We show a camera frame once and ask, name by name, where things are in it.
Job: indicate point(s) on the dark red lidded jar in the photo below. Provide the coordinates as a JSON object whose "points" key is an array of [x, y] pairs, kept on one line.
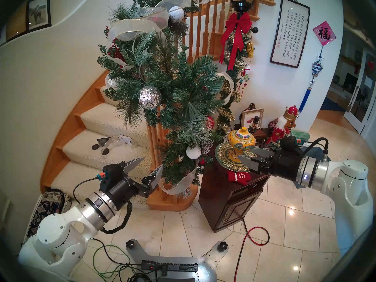
{"points": [[272, 125]]}

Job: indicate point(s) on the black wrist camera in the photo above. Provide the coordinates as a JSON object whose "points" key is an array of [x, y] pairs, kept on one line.
{"points": [[113, 174], [289, 144]]}

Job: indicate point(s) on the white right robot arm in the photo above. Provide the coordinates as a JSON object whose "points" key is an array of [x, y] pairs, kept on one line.
{"points": [[352, 202]]}

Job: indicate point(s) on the smooth silver ball ornament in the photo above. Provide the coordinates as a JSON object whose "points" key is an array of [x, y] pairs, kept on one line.
{"points": [[111, 82]]}

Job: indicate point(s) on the green jade ornament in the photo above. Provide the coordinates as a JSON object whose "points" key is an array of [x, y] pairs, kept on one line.
{"points": [[299, 135]]}

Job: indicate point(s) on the large red nutcracker figure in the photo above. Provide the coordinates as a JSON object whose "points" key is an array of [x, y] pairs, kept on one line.
{"points": [[280, 128]]}

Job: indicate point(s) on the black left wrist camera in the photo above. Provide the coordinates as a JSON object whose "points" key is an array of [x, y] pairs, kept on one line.
{"points": [[113, 174]]}

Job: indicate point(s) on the frosted pinecone cluster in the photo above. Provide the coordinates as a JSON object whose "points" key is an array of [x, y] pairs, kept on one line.
{"points": [[207, 147]]}

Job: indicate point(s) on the brown ceramic vase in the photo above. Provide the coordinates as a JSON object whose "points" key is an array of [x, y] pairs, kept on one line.
{"points": [[252, 105]]}

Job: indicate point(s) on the black base knob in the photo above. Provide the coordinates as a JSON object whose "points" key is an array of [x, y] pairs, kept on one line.
{"points": [[223, 245], [131, 243]]}

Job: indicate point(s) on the small white framed picture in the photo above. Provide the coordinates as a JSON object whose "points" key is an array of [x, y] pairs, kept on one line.
{"points": [[248, 118]]}

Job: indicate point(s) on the dark wooden side table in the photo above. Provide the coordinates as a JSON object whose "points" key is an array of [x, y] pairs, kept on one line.
{"points": [[260, 136]]}

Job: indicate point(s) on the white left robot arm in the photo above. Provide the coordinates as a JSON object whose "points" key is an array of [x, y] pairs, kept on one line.
{"points": [[55, 234]]}

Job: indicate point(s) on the yellow porcelain lidded jar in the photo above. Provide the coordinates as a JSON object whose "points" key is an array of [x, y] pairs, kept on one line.
{"points": [[241, 142]]}

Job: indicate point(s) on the green pine garland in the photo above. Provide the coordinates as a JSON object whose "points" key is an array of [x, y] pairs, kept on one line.
{"points": [[188, 87]]}

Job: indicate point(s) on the dark wooden cabinet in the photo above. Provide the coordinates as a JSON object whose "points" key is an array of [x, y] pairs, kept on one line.
{"points": [[223, 196]]}

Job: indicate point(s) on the red diamond fu sign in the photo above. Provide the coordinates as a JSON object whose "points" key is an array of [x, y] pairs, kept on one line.
{"points": [[324, 33]]}

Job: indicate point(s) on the silver faceted ball ornament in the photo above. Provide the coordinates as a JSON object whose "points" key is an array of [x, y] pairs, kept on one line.
{"points": [[149, 97]]}

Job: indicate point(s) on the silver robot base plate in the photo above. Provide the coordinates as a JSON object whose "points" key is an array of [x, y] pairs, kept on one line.
{"points": [[205, 263]]}

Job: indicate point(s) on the black power strip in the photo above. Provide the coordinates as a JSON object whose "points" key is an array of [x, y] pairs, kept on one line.
{"points": [[176, 267]]}

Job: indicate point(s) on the black framed horse photo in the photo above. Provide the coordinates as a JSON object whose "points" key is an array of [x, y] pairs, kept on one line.
{"points": [[38, 12]]}

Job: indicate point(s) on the red velvet bow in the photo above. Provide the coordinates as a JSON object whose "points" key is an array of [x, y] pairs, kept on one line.
{"points": [[239, 23]]}

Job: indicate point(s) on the carpeted wooden staircase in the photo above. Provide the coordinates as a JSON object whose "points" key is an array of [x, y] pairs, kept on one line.
{"points": [[97, 119]]}

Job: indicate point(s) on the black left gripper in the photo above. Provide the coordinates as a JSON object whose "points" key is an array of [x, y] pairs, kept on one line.
{"points": [[126, 193]]}

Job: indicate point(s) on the white glitter ball ornament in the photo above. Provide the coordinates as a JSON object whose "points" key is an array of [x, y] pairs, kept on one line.
{"points": [[176, 14], [193, 152]]}

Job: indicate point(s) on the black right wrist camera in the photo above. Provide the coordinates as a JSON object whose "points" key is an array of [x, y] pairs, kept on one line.
{"points": [[289, 144]]}

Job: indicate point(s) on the ornate round plate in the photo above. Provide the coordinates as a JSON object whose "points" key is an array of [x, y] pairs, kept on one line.
{"points": [[223, 155]]}

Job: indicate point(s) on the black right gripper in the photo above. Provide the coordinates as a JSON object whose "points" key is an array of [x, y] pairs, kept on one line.
{"points": [[283, 165]]}

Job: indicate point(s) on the red ribbed ball ornament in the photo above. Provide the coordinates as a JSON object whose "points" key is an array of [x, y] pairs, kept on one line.
{"points": [[209, 122]]}

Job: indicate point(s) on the framed Chinese calligraphy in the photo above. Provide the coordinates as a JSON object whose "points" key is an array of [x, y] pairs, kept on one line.
{"points": [[289, 31]]}

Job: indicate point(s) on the gold bell ornament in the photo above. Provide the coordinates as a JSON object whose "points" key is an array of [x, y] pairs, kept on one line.
{"points": [[250, 49]]}

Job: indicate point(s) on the red knitted mitten ornament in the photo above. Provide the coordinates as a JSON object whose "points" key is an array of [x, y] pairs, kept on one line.
{"points": [[239, 177]]}

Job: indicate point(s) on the brown framed picture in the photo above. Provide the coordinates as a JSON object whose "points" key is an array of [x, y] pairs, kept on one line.
{"points": [[16, 25]]}

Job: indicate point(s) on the clear plastic packaging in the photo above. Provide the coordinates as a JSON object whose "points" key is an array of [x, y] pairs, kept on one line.
{"points": [[117, 142]]}

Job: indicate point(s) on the small black-hat nutcracker figure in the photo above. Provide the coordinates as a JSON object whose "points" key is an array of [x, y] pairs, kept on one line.
{"points": [[255, 124]]}

